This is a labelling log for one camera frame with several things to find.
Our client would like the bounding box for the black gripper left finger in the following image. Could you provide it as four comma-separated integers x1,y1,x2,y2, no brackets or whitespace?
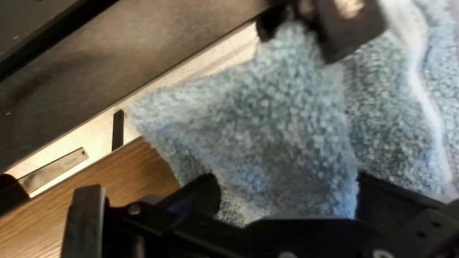
156,172,223,231

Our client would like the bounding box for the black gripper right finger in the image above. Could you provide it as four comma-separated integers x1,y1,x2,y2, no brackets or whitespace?
355,171,459,227

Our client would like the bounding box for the light blue towel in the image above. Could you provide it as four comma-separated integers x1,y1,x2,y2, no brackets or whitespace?
130,0,459,228

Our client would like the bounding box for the grey metal plate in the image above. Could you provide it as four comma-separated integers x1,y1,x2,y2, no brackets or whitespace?
17,146,90,196

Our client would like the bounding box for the black orange spring clamp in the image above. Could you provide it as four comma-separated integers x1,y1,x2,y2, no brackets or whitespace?
255,0,390,65

